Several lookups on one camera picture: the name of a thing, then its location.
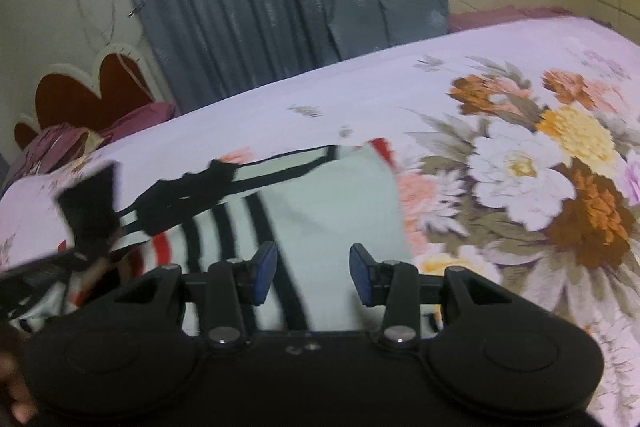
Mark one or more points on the person's left hand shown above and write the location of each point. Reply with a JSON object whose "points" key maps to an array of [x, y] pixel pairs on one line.
{"points": [[12, 382]]}

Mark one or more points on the cream and red headboard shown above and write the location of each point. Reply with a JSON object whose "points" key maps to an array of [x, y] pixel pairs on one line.
{"points": [[95, 92]]}

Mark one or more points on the purple floral pillow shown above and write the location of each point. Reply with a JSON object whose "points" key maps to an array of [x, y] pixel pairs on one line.
{"points": [[60, 142]]}

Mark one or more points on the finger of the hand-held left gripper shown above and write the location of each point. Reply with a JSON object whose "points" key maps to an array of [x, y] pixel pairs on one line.
{"points": [[92, 207]]}

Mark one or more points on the floral bed sheet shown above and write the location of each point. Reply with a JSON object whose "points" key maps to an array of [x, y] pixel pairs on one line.
{"points": [[450, 72]]}

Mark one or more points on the striped knit baby garment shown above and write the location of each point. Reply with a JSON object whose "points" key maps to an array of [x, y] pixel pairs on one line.
{"points": [[320, 212]]}

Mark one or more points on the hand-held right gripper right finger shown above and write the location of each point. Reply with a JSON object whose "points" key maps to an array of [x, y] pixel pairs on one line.
{"points": [[358, 277]]}

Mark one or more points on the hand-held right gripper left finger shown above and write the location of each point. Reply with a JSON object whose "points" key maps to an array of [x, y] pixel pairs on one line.
{"points": [[266, 272]]}

